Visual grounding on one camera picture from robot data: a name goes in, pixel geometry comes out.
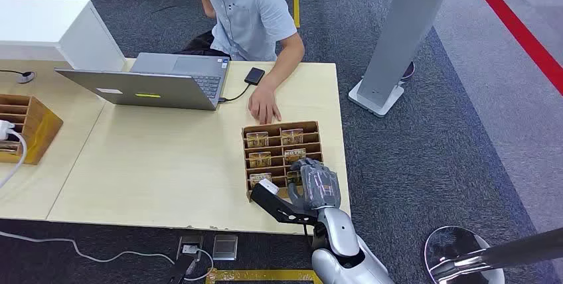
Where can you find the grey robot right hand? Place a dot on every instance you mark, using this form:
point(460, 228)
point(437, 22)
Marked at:
point(319, 187)

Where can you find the gold hotel key card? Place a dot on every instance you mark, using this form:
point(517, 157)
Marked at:
point(260, 160)
point(258, 178)
point(294, 155)
point(292, 136)
point(293, 178)
point(257, 139)

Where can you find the person's left forearm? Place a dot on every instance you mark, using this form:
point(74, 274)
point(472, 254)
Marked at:
point(288, 60)

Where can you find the person's right forearm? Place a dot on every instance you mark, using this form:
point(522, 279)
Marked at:
point(206, 3)

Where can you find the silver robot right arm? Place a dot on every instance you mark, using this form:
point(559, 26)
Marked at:
point(343, 247)

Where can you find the wooden card holder with cards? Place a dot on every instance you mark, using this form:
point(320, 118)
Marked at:
point(277, 146)

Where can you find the person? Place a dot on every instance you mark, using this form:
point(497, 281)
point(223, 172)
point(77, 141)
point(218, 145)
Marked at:
point(248, 14)

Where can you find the wooden slotted card holder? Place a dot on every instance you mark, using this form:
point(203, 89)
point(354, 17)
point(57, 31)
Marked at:
point(35, 128)

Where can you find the yellow floor tape strip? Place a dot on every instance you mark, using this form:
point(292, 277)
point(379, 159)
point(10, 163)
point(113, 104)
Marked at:
point(264, 276)

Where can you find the metal floor plate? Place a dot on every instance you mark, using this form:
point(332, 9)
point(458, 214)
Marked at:
point(225, 247)

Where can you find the black external drive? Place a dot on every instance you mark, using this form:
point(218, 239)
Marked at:
point(254, 76)

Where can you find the black floor socket box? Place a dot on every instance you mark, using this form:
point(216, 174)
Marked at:
point(190, 247)

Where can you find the large chrome stanchion base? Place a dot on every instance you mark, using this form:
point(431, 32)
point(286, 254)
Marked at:
point(448, 247)

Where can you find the dark shoe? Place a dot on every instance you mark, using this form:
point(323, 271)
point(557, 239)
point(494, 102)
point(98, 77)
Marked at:
point(408, 71)

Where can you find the black power adapter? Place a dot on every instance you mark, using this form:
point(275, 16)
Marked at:
point(181, 271)

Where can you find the grey kiosk stand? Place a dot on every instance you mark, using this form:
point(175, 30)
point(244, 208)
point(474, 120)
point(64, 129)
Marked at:
point(404, 27)

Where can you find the chrome stanchion pole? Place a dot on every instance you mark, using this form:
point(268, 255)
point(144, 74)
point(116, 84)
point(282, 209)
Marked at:
point(506, 253)

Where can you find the silver laptop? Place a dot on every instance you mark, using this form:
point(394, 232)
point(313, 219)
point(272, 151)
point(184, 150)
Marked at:
point(145, 90)

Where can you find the red barrier belt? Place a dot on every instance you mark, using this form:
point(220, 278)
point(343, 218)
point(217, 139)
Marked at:
point(519, 29)

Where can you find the white cabinet box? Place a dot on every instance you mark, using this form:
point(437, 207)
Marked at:
point(52, 31)

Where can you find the black bracket wrist camera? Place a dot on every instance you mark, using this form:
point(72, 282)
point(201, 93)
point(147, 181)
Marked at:
point(275, 203)

